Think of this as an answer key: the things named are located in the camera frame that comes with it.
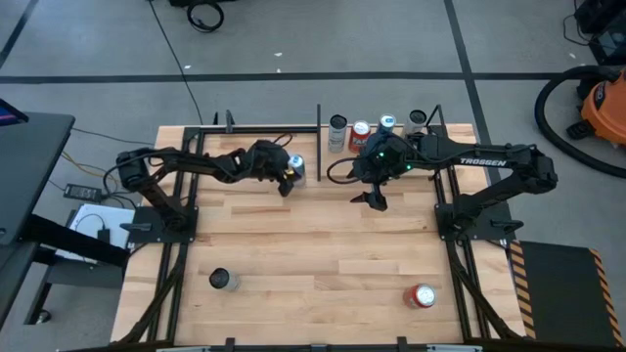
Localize red Fanta soda can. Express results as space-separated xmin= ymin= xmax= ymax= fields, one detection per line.
xmin=402 ymin=282 xmax=438 ymax=309
xmin=347 ymin=119 xmax=372 ymax=154

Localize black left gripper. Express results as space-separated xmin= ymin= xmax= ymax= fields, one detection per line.
xmin=243 ymin=139 xmax=296 ymax=198

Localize white blue Celsius Arctic can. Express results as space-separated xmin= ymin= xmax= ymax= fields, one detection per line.
xmin=327 ymin=113 xmax=349 ymax=154

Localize raised wooden shelf board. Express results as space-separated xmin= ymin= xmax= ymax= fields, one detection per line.
xmin=322 ymin=124 xmax=436 ymax=178

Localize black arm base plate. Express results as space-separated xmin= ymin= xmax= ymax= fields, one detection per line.
xmin=434 ymin=202 xmax=524 ymax=242
xmin=120 ymin=204 xmax=200 ymax=244

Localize black slanted frame strut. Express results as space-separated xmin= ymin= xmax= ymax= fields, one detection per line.
xmin=425 ymin=103 xmax=447 ymax=129

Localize thin black floor cable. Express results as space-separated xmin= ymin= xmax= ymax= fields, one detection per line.
xmin=71 ymin=127 xmax=157 ymax=147

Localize black power brick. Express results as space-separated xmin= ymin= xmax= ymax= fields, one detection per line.
xmin=63 ymin=183 xmax=103 ymax=201

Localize blue silver Red Bull can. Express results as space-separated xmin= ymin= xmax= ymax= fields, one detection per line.
xmin=375 ymin=113 xmax=398 ymax=136
xmin=287 ymin=154 xmax=308 ymax=190

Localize white yellow-print beverage can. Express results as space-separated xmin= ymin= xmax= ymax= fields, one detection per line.
xmin=403 ymin=109 xmax=429 ymax=137

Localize long black floor cable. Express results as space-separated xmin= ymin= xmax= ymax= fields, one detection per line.
xmin=148 ymin=0 xmax=204 ymax=126

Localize coiled black cable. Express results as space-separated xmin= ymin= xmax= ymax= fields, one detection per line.
xmin=185 ymin=0 xmax=226 ymax=34

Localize white beverage can black lid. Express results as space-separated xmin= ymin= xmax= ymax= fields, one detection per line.
xmin=208 ymin=266 xmax=241 ymax=293

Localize black mat hazard stripes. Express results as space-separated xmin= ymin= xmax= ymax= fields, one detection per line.
xmin=508 ymin=239 xmax=626 ymax=349

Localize black divider post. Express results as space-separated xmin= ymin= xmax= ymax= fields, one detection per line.
xmin=316 ymin=104 xmax=325 ymax=183

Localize black equipment case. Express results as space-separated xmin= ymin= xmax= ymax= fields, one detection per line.
xmin=574 ymin=0 xmax=626 ymax=67

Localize yellow floor cable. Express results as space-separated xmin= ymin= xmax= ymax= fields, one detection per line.
xmin=61 ymin=151 xmax=123 ymax=185

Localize black desk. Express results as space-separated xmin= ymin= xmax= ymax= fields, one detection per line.
xmin=0 ymin=110 xmax=131 ymax=333

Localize dark display screen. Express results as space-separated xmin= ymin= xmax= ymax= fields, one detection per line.
xmin=0 ymin=97 xmax=29 ymax=127

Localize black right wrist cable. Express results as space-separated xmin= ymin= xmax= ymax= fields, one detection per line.
xmin=326 ymin=154 xmax=363 ymax=186

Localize white paper sheet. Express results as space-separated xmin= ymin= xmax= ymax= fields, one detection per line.
xmin=55 ymin=203 xmax=137 ymax=265

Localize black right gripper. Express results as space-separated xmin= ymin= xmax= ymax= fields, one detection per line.
xmin=346 ymin=132 xmax=424 ymax=213

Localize orange shop vacuum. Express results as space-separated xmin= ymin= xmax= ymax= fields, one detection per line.
xmin=566 ymin=67 xmax=626 ymax=148
xmin=533 ymin=65 xmax=626 ymax=178

